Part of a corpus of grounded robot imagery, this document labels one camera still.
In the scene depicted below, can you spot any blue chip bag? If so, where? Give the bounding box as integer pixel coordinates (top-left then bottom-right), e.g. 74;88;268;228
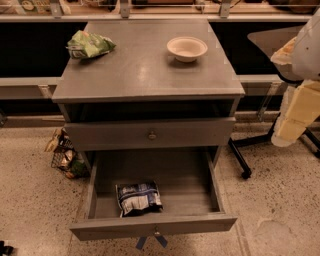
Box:
116;181;163;217

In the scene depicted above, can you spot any round brass top drawer knob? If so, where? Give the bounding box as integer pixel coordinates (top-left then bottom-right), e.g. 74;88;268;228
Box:
148;131;157;140

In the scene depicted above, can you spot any white ceramic bowl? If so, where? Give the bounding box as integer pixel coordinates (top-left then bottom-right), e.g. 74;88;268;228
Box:
167;37;208;63

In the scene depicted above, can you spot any green chip bag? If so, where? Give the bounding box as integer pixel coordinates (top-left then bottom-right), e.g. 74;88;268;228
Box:
66;30;116;59

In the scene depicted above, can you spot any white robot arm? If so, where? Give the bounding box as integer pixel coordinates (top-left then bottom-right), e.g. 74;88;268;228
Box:
271;10;320;147

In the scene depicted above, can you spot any metal railing shelf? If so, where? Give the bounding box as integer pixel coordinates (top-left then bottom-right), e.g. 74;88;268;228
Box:
0;0;320;22

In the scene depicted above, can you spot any wire basket with snacks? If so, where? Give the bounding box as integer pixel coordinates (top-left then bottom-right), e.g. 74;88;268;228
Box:
45;128;90;179

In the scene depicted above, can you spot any closed grey top drawer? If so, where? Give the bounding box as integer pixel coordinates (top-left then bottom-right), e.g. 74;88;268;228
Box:
65;117;235;151

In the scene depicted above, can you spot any black stand table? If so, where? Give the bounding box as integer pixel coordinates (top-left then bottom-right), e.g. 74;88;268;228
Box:
228;26;320;179

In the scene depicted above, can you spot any open grey middle drawer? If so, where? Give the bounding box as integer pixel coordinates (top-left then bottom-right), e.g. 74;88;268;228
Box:
70;148;236;241

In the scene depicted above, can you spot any grey wooden drawer cabinet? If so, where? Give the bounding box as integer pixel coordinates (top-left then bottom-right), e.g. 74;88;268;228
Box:
53;20;244;167

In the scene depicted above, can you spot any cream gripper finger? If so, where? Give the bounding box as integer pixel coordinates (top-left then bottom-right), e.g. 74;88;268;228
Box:
271;80;320;147
270;37;296;65

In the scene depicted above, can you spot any blue tape cross on floor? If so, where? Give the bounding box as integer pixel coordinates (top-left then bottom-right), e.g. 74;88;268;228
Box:
136;235;168;250

